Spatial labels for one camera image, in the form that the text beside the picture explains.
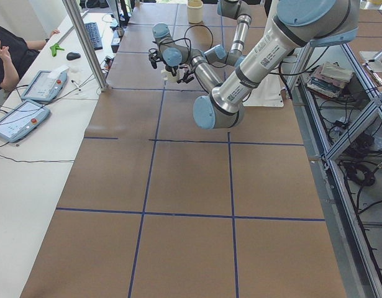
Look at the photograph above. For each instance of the teach pendant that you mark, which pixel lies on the teach pendant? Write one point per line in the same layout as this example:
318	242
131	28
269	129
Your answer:
45	87
23	119

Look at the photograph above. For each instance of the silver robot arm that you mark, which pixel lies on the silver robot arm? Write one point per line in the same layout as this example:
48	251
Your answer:
229	77
199	62

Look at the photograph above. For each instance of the aluminium frame rack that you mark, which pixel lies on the aluminium frame rack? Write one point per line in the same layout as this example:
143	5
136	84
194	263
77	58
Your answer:
343	137

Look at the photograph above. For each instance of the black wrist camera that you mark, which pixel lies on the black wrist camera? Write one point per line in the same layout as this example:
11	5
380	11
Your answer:
154	57

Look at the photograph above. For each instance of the seated person in black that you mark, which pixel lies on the seated person in black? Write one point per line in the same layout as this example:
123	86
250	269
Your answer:
16	56

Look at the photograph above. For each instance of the stack of books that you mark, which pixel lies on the stack of books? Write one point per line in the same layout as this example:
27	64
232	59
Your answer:
329	80

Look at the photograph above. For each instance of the black keyboard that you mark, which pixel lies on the black keyboard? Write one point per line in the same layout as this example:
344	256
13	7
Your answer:
94	35

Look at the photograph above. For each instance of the green plastic clamp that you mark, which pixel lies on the green plastic clamp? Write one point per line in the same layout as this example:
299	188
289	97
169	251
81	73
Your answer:
55	48

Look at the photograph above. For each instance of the black computer mouse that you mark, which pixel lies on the black computer mouse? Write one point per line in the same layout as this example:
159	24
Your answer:
73	56

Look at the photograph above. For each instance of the near teach pendant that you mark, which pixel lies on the near teach pendant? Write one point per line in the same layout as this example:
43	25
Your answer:
23	119

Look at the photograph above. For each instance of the cream ceramic jar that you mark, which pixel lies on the cream ceramic jar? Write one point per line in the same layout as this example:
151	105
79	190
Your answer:
194	11

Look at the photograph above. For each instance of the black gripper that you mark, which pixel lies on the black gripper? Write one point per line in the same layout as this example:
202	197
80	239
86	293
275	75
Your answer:
185	78
153	59

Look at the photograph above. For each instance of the white plastic mug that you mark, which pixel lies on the white plastic mug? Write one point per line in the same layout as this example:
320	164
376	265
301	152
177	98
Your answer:
169	76

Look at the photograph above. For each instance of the far teach pendant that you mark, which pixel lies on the far teach pendant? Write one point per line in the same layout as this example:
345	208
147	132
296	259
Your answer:
45	87

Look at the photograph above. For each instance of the white camera pole base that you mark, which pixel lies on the white camera pole base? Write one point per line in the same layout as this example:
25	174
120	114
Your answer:
268	93

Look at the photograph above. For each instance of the aluminium frame post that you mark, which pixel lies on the aluminium frame post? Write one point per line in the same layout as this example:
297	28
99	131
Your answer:
74	14

